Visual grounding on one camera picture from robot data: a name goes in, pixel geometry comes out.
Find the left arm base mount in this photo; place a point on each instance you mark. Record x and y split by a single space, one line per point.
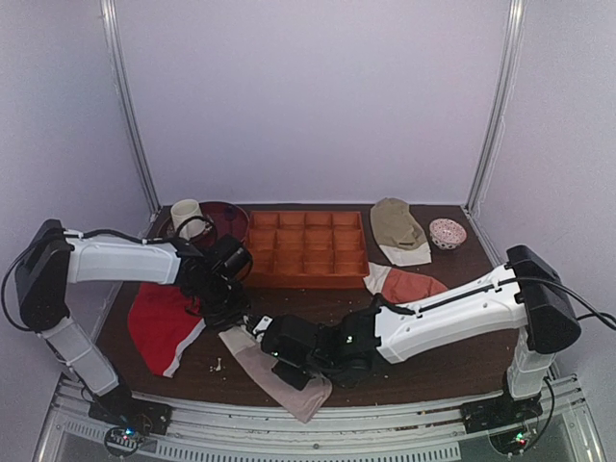
133 422

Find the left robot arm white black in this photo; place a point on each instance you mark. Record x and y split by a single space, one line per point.
57 257

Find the cream ceramic mug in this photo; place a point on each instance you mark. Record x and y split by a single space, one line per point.
187 218

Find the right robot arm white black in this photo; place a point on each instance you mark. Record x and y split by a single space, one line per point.
525 294

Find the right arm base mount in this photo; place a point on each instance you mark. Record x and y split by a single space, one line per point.
505 420

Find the red underwear white trim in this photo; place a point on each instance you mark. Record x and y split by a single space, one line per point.
162 326

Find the orange wooden compartment tray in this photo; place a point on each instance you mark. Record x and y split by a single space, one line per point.
307 250

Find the pink patterned small bowl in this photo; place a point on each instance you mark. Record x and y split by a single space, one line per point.
446 233

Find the right aluminium frame post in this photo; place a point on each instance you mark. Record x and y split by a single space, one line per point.
495 126

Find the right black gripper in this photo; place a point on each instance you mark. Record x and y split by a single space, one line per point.
269 345

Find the aluminium frame post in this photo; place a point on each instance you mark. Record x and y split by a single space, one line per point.
495 126
113 40

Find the khaki underwear cream waistband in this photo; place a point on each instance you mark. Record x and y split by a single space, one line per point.
398 235

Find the orange underwear white waistband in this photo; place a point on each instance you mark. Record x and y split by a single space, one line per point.
399 286

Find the mauve underwear white waistband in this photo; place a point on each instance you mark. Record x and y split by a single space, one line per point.
302 404

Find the left aluminium frame post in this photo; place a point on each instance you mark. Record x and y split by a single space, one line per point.
113 40

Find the dark red bowl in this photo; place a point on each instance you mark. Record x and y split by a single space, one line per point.
228 218

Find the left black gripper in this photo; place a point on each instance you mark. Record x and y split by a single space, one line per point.
223 315

